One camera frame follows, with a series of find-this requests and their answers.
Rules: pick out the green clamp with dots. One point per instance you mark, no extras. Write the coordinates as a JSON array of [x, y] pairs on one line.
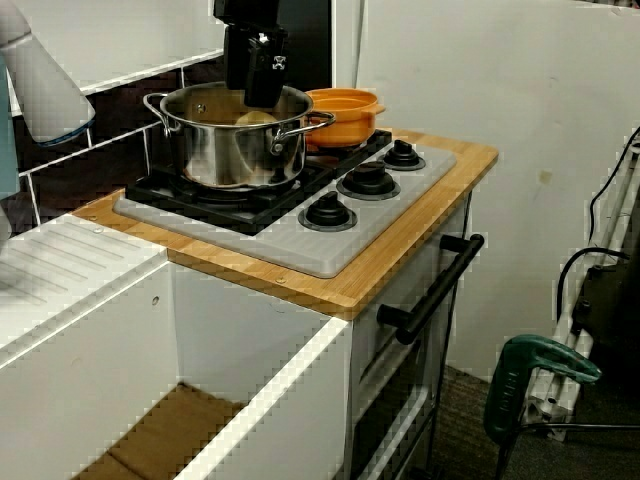
[[505, 395]]

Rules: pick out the black burner grate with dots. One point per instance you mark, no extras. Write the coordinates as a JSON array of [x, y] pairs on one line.
[[372, 142], [165, 192]]

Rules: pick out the yellow toy pepper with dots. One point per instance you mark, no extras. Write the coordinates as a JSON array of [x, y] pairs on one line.
[[256, 119]]

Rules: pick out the orange plastic pot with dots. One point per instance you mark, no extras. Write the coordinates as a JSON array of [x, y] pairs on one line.
[[345, 127]]

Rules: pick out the black stove knob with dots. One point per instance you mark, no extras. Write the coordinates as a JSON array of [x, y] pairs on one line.
[[327, 214], [402, 154], [369, 180]]

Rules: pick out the white toy kitchen unit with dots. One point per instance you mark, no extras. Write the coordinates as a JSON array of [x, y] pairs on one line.
[[225, 320]]

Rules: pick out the blue plastic bin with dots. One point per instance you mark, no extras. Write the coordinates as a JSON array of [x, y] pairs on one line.
[[6, 150]]

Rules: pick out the gray toy faucet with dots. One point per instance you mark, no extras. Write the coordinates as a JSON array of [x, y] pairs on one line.
[[45, 90]]

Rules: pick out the aluminium rail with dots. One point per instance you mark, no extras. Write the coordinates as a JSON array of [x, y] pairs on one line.
[[612, 210]]

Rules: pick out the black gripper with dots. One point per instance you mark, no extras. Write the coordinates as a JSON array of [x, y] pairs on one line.
[[255, 34]]

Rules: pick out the black box device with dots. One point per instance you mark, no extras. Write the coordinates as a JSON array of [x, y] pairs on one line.
[[610, 300]]

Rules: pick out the black side board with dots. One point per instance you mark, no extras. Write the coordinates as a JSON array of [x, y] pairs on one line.
[[315, 50]]

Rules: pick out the gray stove top panel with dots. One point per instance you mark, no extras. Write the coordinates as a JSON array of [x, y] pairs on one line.
[[300, 250]]

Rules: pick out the brown cardboard sheet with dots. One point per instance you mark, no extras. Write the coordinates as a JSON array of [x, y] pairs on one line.
[[170, 425]]

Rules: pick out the stainless steel pot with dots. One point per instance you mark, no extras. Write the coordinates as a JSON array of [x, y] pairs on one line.
[[235, 155]]

